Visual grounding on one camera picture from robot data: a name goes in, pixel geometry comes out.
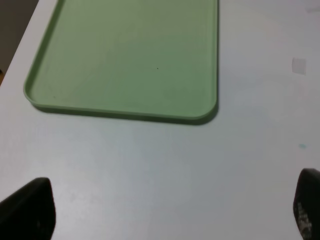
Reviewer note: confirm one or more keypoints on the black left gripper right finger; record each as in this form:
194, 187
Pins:
306, 204

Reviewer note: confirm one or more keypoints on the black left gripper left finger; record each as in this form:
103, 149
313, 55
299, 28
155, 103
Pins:
29, 213

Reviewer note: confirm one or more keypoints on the green plastic tray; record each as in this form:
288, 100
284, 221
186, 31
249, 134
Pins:
151, 60

